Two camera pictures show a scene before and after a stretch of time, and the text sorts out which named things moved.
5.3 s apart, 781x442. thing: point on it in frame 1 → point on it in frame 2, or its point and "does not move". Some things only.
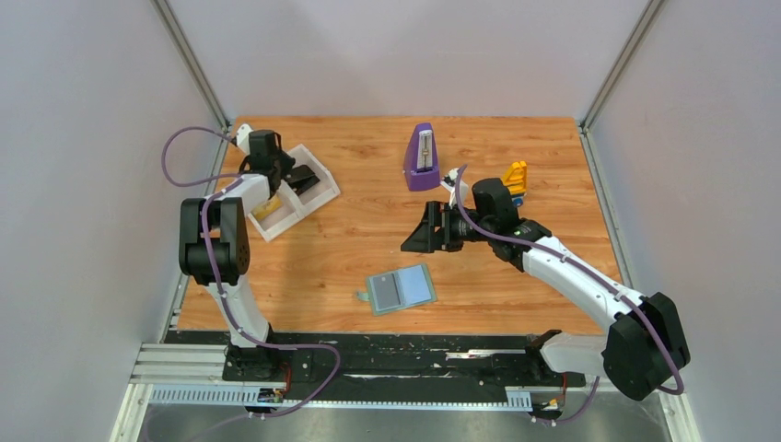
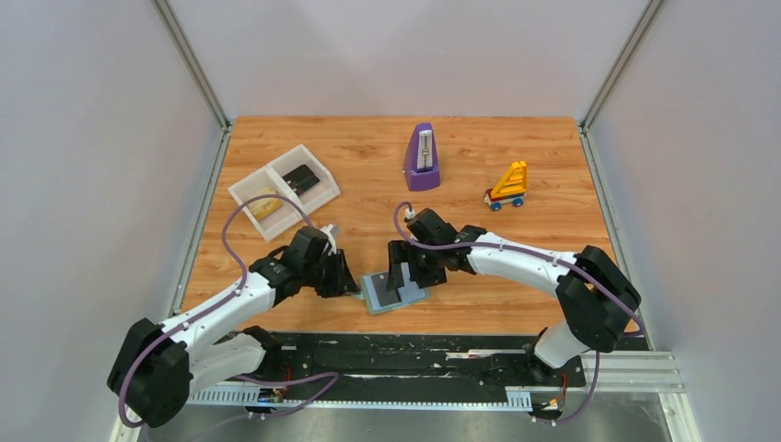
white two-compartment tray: [297, 207] does not move
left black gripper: [286, 164] → [343, 283]
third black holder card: [386, 291] does not move
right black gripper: [419, 241] → [402, 252]
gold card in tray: [262, 210] does not move
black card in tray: [301, 179] does not move
